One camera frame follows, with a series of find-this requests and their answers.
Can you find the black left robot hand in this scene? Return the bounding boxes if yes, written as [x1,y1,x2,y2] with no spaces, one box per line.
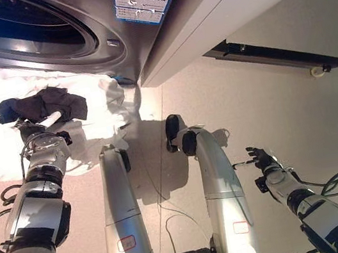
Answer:
[13,109,67,145]

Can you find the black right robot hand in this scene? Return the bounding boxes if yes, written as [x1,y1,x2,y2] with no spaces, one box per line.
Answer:
[229,142,283,181]

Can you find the black garment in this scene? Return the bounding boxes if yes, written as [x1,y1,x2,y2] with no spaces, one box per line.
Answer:
[0,81,90,135]

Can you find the grey washing machine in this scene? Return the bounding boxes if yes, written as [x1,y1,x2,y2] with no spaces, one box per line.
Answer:
[0,0,251,112]

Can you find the silver robot legs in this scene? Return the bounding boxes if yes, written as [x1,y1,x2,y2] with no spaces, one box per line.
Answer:
[172,117,261,253]

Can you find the white cloth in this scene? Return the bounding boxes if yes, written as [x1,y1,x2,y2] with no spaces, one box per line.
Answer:
[0,42,150,190]

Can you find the black right robot foot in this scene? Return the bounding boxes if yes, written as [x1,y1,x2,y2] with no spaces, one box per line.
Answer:
[162,110,201,160]

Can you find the black robot foot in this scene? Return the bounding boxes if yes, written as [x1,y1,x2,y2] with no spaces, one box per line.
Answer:
[162,110,201,160]
[116,145,133,174]

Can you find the black left robot foot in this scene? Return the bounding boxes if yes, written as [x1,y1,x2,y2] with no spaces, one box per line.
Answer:
[116,145,133,174]

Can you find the silver left robot leg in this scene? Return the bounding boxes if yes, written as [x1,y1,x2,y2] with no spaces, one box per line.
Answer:
[90,139,155,253]

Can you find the white cabinet side panel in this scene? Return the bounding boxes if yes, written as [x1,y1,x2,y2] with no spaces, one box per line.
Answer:
[127,0,338,90]

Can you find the blue energy label sticker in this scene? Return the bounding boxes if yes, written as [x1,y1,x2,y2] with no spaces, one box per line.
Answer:
[111,0,189,31]

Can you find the large black wheeled frame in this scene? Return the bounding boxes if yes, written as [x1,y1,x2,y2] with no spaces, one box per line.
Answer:
[202,21,338,96]

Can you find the thin white cable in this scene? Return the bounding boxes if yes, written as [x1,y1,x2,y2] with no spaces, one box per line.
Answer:
[129,78,211,253]

